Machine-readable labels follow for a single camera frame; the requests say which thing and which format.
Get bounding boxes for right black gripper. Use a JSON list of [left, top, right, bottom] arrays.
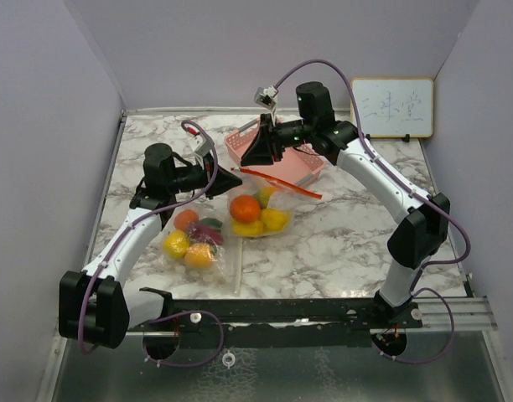
[[241, 113, 315, 166]]

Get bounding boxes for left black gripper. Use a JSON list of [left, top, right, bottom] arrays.
[[167, 151, 242, 199]]

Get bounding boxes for orange toy tangerine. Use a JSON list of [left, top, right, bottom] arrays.
[[229, 194, 261, 224]]

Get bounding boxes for pink plastic basket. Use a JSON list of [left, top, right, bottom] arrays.
[[224, 117, 325, 188]]

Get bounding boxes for green yellow toy mango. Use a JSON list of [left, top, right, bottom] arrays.
[[253, 187, 277, 209]]

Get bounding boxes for green toy lime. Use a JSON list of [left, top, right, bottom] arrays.
[[199, 218, 223, 230]]

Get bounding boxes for yellow orange toy pepper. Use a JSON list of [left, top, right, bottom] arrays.
[[231, 220, 265, 237]]

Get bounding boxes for purple toy sweet potato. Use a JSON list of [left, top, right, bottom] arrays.
[[188, 225, 224, 245]]

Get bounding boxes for yellow toy fruit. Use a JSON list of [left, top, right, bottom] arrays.
[[260, 209, 290, 232]]

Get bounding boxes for yellow toy lemon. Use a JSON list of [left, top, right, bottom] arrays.
[[163, 229, 191, 259]]

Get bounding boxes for clear zip top bag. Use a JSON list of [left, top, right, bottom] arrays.
[[161, 205, 241, 296]]

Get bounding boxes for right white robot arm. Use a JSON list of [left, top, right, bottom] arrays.
[[241, 81, 450, 327]]

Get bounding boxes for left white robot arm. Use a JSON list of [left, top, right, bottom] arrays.
[[58, 139, 241, 348]]

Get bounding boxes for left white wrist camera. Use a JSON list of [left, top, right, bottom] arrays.
[[189, 134, 214, 169]]

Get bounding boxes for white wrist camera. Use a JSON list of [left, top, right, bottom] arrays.
[[254, 85, 278, 123], [189, 134, 214, 169]]

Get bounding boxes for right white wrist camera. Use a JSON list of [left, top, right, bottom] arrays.
[[254, 85, 278, 123]]

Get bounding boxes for small whiteboard wooden frame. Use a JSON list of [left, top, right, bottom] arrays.
[[350, 77, 434, 138]]

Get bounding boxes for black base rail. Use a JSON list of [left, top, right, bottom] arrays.
[[129, 298, 422, 349]]

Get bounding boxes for aluminium frame rail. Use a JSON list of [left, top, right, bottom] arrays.
[[415, 296, 498, 332]]

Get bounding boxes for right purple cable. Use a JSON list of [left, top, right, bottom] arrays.
[[275, 59, 471, 364]]

